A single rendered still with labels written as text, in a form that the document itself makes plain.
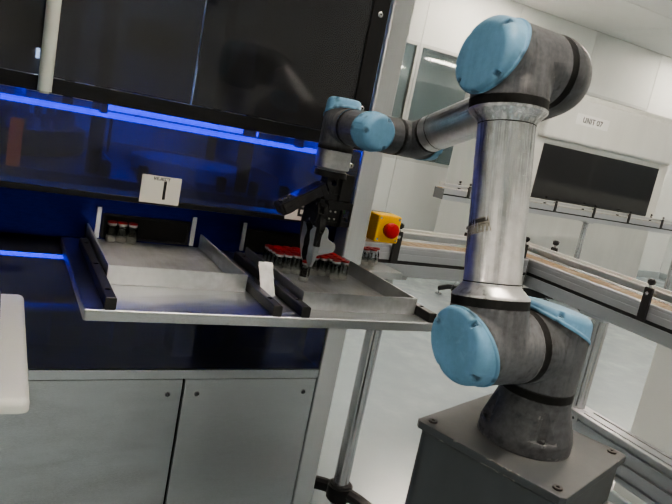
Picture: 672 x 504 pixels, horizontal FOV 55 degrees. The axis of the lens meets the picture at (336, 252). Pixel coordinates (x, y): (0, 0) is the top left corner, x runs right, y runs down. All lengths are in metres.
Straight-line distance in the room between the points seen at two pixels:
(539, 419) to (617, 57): 8.20
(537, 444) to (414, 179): 6.32
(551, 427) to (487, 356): 0.21
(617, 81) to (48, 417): 8.32
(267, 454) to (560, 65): 1.22
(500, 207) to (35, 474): 1.18
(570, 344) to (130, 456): 1.06
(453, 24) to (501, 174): 6.49
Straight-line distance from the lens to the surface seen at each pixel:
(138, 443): 1.66
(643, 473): 1.99
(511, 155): 0.96
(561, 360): 1.04
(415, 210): 7.37
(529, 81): 0.97
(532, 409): 1.08
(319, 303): 1.24
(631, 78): 9.34
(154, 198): 1.46
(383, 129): 1.27
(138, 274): 1.21
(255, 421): 1.72
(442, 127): 1.27
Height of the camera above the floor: 1.22
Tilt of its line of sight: 11 degrees down
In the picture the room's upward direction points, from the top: 11 degrees clockwise
